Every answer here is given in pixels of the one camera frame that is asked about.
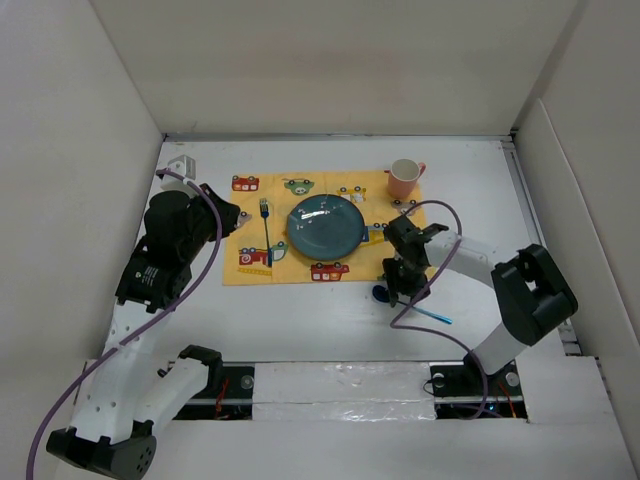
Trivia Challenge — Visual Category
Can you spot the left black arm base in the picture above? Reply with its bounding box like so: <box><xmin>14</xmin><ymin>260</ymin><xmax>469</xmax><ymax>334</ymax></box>
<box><xmin>174</xmin><ymin>363</ymin><xmax>255</xmax><ymax>421</ymax></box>

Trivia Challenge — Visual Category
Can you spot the yellow cartoon vehicle cloth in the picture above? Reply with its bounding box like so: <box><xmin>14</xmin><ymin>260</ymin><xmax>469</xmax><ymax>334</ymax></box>
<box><xmin>223</xmin><ymin>170</ymin><xmax>427</xmax><ymax>286</ymax></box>

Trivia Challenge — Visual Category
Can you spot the blue metal fork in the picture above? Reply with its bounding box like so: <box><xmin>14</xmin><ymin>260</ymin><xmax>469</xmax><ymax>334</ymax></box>
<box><xmin>259</xmin><ymin>198</ymin><xmax>273</xmax><ymax>268</ymax></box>

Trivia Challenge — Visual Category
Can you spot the pink ceramic mug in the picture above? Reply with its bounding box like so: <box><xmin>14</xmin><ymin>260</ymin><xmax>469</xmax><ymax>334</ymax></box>
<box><xmin>387</xmin><ymin>159</ymin><xmax>427</xmax><ymax>199</ymax></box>

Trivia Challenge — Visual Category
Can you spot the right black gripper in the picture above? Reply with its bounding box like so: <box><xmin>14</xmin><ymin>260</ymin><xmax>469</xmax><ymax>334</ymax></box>
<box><xmin>382</xmin><ymin>255</ymin><xmax>430</xmax><ymax>305</ymax></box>

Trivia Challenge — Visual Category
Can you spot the blue metal spoon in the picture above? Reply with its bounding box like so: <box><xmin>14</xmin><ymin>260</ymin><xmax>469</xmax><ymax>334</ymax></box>
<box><xmin>372</xmin><ymin>285</ymin><xmax>453</xmax><ymax>325</ymax></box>

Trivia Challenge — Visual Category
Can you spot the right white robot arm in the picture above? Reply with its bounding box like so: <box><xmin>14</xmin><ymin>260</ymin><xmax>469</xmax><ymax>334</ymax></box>
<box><xmin>382</xmin><ymin>216</ymin><xmax>578</xmax><ymax>394</ymax></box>

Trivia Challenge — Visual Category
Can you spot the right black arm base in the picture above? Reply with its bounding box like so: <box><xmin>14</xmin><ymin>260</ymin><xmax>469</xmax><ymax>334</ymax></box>
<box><xmin>422</xmin><ymin>360</ymin><xmax>528</xmax><ymax>420</ymax></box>

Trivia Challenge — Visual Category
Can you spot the teal ceramic plate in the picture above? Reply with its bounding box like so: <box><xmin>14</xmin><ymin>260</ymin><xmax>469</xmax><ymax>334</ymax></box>
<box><xmin>286</xmin><ymin>194</ymin><xmax>365</xmax><ymax>261</ymax></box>

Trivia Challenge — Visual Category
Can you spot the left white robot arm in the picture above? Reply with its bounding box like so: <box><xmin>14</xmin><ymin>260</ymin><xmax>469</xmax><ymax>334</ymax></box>
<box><xmin>46</xmin><ymin>182</ymin><xmax>240</xmax><ymax>479</ymax></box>

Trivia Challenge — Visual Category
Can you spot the white foam front block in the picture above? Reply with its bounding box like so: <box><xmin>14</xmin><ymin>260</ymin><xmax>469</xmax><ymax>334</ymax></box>
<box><xmin>252</xmin><ymin>361</ymin><xmax>436</xmax><ymax>423</ymax></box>

